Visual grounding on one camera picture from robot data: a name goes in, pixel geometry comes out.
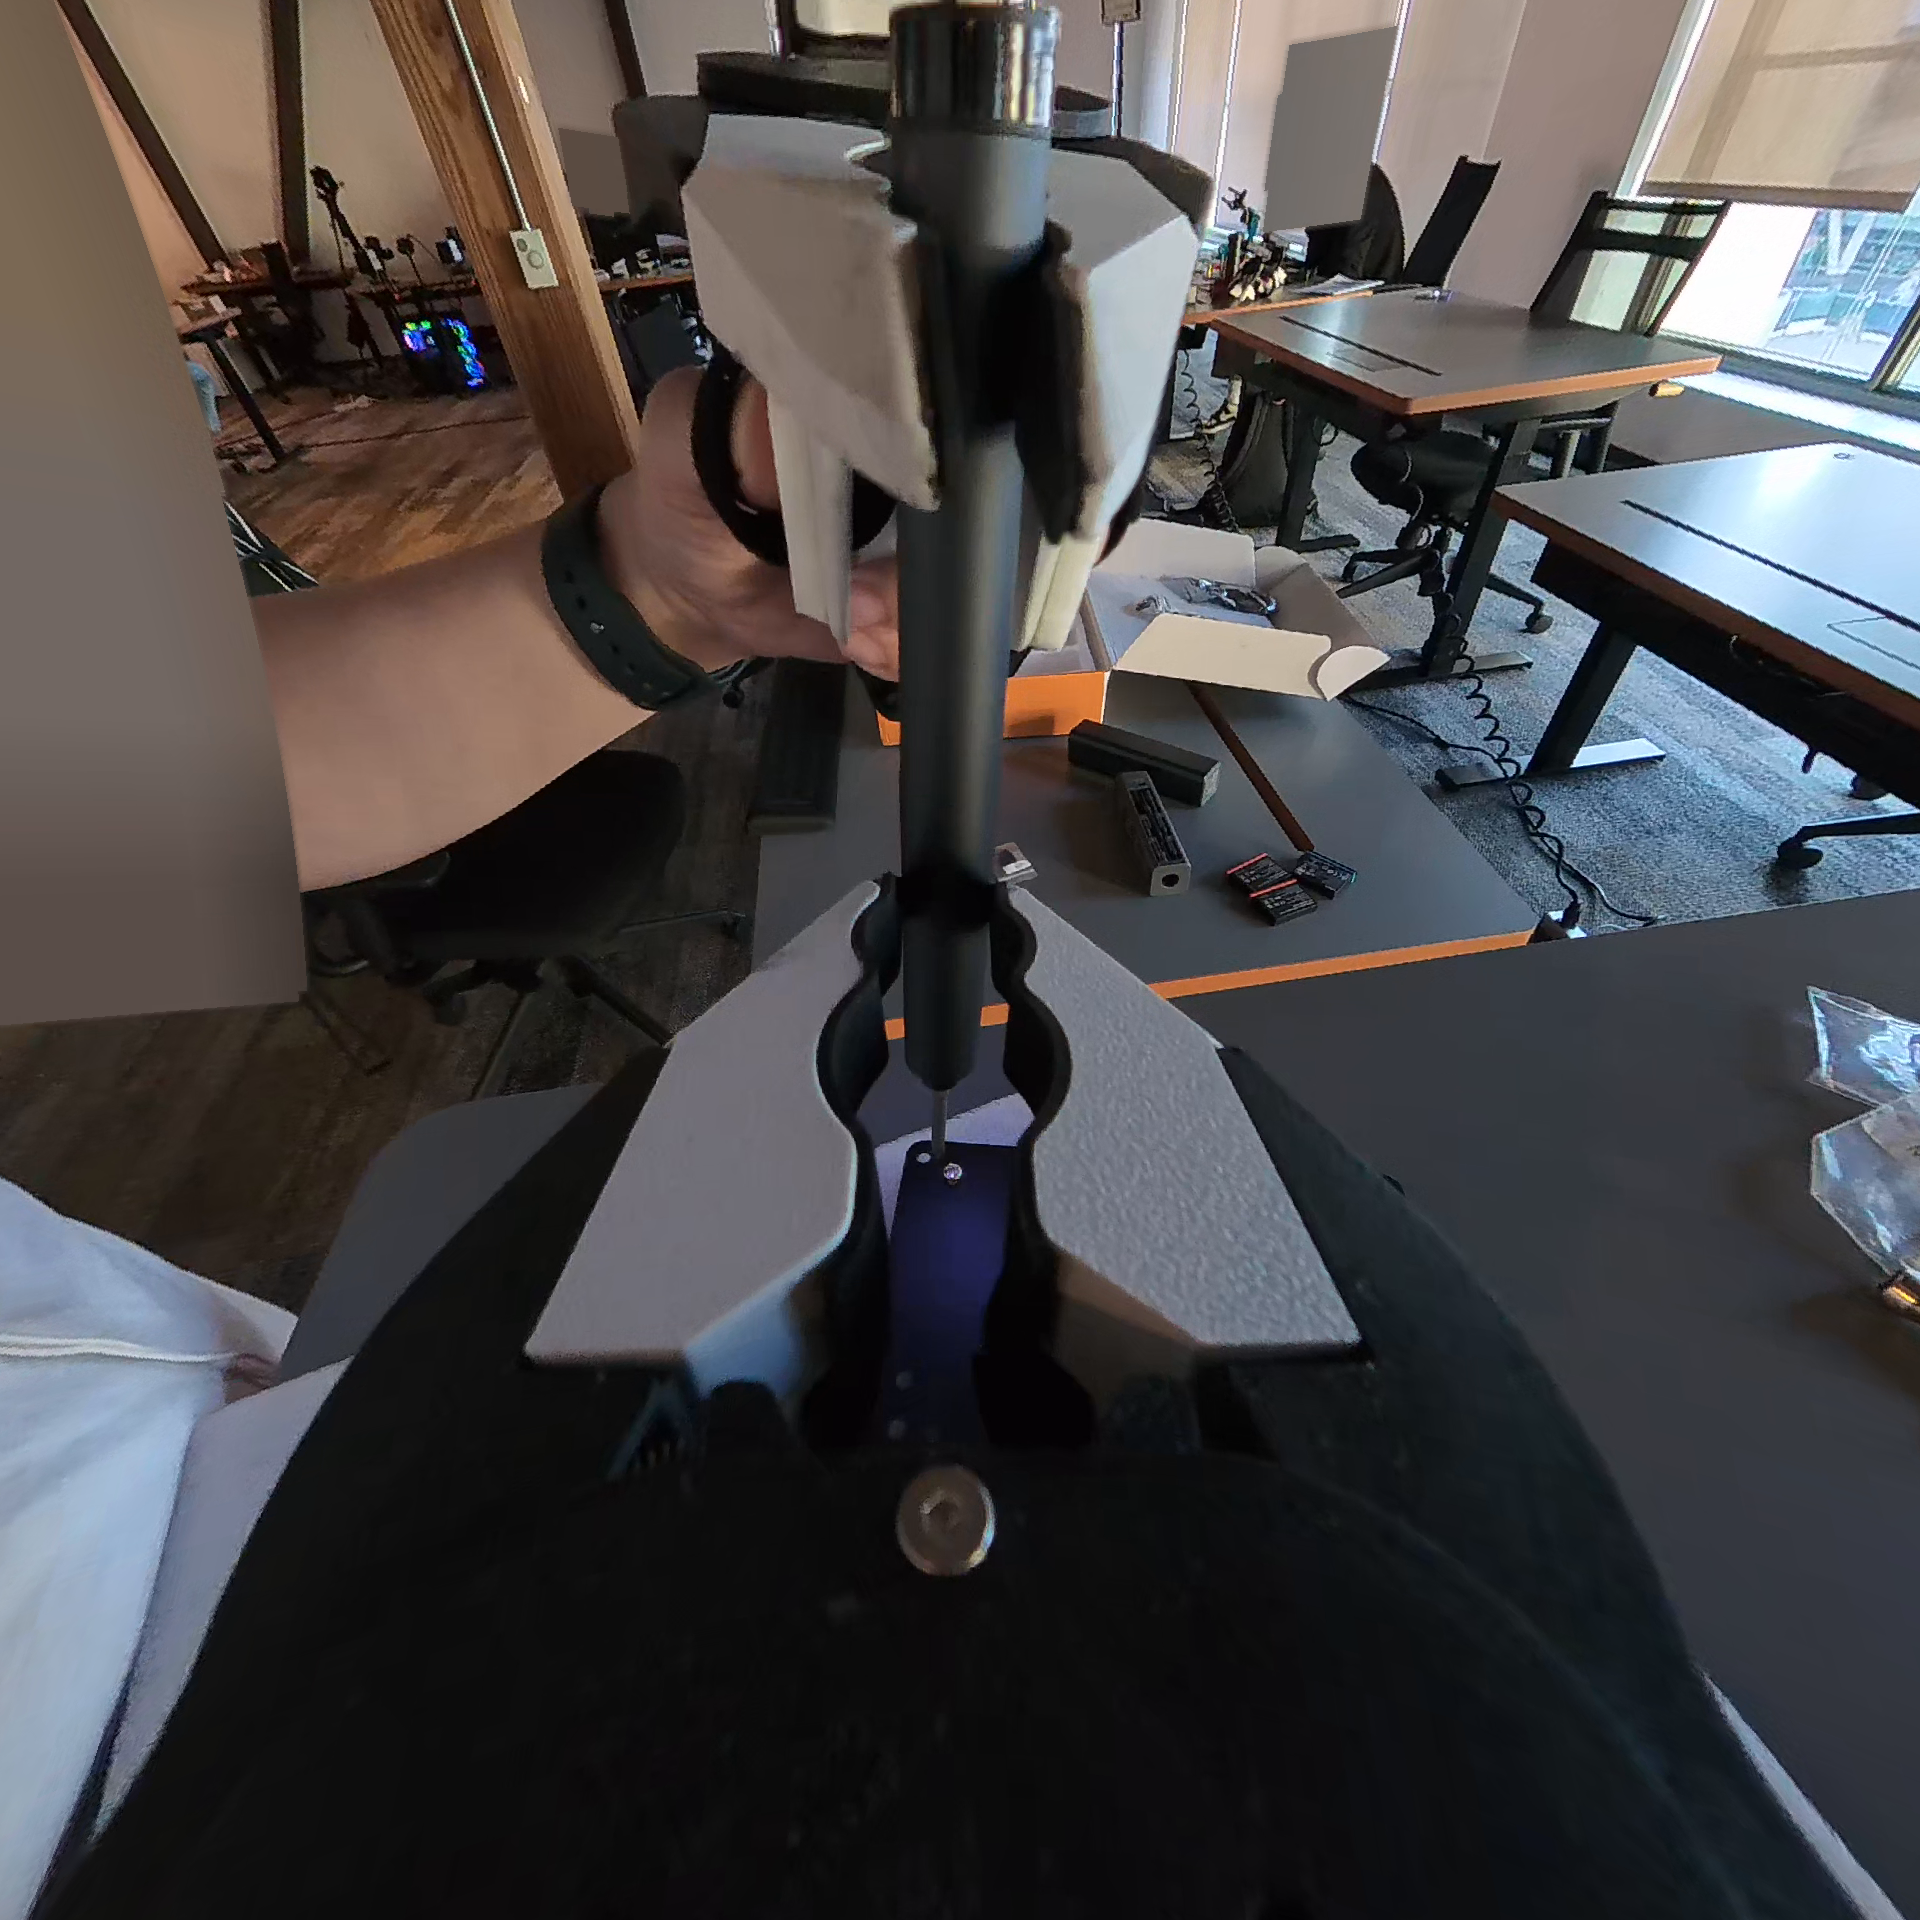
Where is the person's left hand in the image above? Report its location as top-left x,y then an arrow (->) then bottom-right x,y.
600,364 -> 906,680

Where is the black rectangular case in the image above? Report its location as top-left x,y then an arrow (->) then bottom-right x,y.
1066,718 -> 1226,808

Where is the wooden post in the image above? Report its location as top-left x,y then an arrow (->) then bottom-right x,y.
373,0 -> 650,500

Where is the coiled black cable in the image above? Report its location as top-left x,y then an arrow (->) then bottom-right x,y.
1432,575 -> 1595,940

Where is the white foam sheet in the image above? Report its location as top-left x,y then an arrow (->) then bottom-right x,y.
93,1084 -> 1920,1920

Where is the dark desk with orange edge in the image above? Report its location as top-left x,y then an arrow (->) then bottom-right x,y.
1205,286 -> 1723,565
747,656 -> 1543,1044
1488,439 -> 1920,847

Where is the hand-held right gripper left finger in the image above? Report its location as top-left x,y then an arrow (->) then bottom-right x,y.
521,879 -> 906,1415

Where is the dark grey electric screwdriver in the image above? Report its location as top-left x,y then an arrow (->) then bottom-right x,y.
883,0 -> 1066,1167

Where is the window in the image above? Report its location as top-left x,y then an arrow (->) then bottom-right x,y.
1642,0 -> 1920,396

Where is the wooden desk with equipment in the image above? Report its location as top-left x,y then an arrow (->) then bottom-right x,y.
177,257 -> 485,459

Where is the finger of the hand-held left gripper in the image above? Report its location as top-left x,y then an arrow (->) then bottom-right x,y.
1027,141 -> 1205,543
680,117 -> 945,515

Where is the black watch band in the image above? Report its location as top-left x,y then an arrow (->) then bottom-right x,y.
540,478 -> 721,713

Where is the computer tower with coloured lights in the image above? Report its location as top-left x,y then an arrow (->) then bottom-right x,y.
393,311 -> 491,397

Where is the person's white shirt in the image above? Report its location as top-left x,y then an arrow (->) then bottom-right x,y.
0,1174 -> 299,1920

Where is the black metal base plate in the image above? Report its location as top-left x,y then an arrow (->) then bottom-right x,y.
873,1136 -> 1040,1448

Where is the dark grey desk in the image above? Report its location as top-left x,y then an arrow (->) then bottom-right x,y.
1185,889 -> 1920,1870

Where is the orange cardboard box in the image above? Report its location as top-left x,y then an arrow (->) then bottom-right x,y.
1002,516 -> 1395,747

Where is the person's left forearm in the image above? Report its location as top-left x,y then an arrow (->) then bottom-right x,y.
247,561 -> 669,895

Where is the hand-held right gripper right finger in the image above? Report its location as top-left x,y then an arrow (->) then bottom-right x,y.
1002,884 -> 1365,1367

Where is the black bit holder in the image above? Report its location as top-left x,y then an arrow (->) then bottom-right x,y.
1114,765 -> 1199,903

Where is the black tripod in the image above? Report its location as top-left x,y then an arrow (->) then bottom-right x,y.
305,161 -> 396,366

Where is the small crumpled clear plastic bag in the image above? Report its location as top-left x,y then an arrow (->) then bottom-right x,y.
1809,1093 -> 1920,1280

